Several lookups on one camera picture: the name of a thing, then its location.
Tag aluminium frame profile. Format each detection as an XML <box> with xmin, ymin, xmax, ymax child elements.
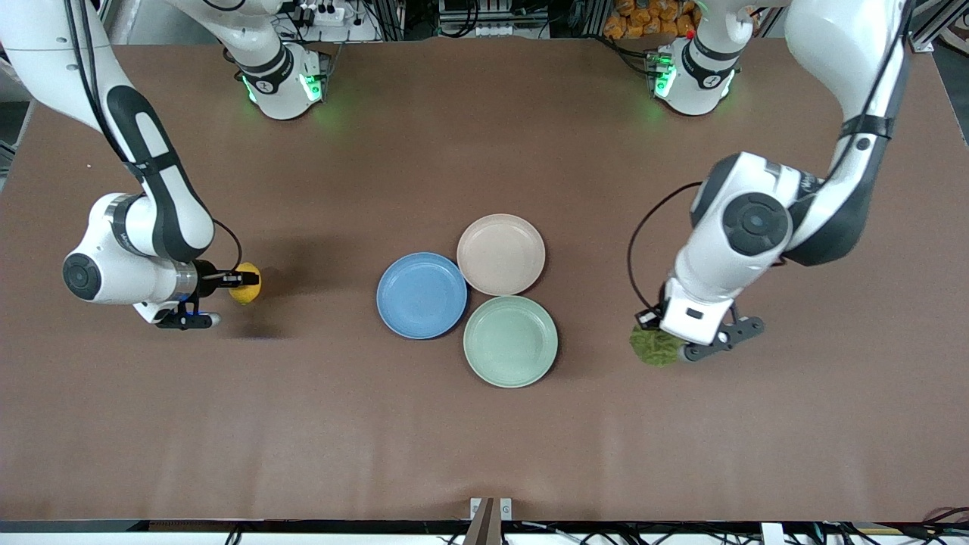
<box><xmin>908</xmin><ymin>0</ymin><xmax>969</xmax><ymax>54</ymax></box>

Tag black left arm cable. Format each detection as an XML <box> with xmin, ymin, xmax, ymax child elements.
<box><xmin>627</xmin><ymin>0</ymin><xmax>917</xmax><ymax>315</ymax></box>

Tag yellow lemon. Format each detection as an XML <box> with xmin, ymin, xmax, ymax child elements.
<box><xmin>229</xmin><ymin>263</ymin><xmax>263</xmax><ymax>306</ymax></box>

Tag metal table edge bracket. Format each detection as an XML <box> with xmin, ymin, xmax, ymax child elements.
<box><xmin>469</xmin><ymin>497</ymin><xmax>513</xmax><ymax>545</ymax></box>

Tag pale green plate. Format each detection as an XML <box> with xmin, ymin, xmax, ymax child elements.
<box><xmin>463</xmin><ymin>295</ymin><xmax>559</xmax><ymax>388</ymax></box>

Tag orange snack bags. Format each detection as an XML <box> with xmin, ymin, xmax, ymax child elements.
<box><xmin>603</xmin><ymin>0</ymin><xmax>701</xmax><ymax>39</ymax></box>

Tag blue plate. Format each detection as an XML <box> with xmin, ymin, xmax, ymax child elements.
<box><xmin>376</xmin><ymin>252</ymin><xmax>469</xmax><ymax>340</ymax></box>

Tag green lettuce leaf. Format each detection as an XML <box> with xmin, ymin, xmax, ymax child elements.
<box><xmin>630</xmin><ymin>324</ymin><xmax>686</xmax><ymax>368</ymax></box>

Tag white power strip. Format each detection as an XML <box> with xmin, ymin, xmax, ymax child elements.
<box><xmin>299</xmin><ymin>4</ymin><xmax>345</xmax><ymax>27</ymax></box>

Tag beige plate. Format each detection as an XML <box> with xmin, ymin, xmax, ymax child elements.
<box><xmin>456</xmin><ymin>213</ymin><xmax>547</xmax><ymax>297</ymax></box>

